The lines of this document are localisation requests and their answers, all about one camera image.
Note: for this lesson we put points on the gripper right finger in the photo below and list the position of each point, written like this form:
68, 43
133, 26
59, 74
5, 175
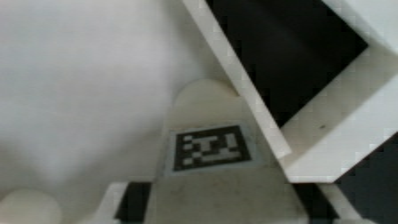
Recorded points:
327, 205

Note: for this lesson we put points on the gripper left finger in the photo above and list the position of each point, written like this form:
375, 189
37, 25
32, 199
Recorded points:
123, 206

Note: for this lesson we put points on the white table leg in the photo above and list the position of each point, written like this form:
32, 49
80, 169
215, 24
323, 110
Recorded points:
220, 185

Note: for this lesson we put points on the white square tabletop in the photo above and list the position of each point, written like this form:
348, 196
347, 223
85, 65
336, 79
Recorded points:
100, 56

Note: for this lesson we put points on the white U-shaped obstacle fence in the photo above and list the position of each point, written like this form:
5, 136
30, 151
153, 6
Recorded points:
347, 121

